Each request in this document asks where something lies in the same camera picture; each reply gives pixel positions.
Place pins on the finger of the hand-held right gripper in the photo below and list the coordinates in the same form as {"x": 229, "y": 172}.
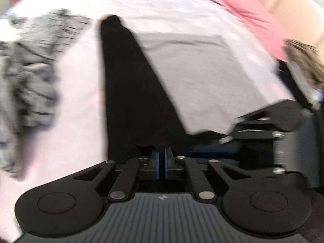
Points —
{"x": 253, "y": 131}
{"x": 215, "y": 150}

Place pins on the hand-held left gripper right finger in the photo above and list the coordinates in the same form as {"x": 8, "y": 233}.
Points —
{"x": 168, "y": 165}

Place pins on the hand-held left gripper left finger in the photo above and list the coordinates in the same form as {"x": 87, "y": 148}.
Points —
{"x": 155, "y": 165}

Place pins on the grey sweater with black sleeves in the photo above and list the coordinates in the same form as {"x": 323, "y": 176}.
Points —
{"x": 202, "y": 81}

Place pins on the olive striped shirt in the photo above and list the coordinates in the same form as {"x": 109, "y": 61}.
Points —
{"x": 306, "y": 58}

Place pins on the pink pillow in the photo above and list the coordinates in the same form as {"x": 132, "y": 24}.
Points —
{"x": 248, "y": 15}

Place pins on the grey pink-dotted bed sheet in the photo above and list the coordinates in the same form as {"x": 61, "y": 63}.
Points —
{"x": 81, "y": 68}

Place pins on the beige padded headboard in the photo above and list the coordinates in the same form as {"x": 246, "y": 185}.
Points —
{"x": 298, "y": 10}

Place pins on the light grey striped garment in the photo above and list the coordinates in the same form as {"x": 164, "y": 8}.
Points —
{"x": 27, "y": 93}

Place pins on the dark grey striped garment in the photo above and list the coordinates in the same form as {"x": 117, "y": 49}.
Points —
{"x": 58, "y": 25}

